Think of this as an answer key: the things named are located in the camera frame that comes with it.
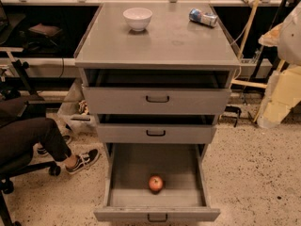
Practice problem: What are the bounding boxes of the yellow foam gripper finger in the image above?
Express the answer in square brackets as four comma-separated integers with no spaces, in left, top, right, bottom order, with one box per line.
[259,24,282,47]

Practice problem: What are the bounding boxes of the red apple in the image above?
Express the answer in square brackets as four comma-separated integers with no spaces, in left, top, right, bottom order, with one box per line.
[149,175,164,192]

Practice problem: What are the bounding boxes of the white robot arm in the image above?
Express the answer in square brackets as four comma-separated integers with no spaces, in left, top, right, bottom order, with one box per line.
[259,2,301,66]

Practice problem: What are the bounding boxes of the grey metal drawer cabinet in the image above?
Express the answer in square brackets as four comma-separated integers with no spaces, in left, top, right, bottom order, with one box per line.
[75,2,239,152]

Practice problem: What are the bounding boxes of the grey bottom drawer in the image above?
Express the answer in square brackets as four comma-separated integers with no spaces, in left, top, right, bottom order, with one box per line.
[94,144,220,223]

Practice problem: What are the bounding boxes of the grey drawer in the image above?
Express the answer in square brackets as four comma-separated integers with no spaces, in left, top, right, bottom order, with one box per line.
[83,69,230,115]
[94,144,220,223]
[97,114,216,144]

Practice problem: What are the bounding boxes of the grey top drawer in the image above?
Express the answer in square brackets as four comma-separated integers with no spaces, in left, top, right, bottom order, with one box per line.
[83,69,230,115]

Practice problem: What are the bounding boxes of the grey middle drawer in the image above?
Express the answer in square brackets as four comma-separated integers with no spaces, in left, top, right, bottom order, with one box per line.
[97,114,216,144]

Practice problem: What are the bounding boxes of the black floor clamp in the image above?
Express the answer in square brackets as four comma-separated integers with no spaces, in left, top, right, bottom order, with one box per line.
[220,105,242,127]

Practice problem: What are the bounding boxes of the white ceramic bowl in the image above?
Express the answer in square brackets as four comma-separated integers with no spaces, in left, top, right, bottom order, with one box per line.
[123,8,152,31]

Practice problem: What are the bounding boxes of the black white sneaker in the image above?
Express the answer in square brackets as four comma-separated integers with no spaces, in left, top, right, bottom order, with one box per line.
[66,149,100,175]

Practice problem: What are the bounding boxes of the seated person dark trousers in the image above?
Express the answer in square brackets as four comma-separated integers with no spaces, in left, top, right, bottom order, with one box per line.
[0,95,77,168]

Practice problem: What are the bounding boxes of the black office chair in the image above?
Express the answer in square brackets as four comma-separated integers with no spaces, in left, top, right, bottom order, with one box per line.
[0,151,62,226]

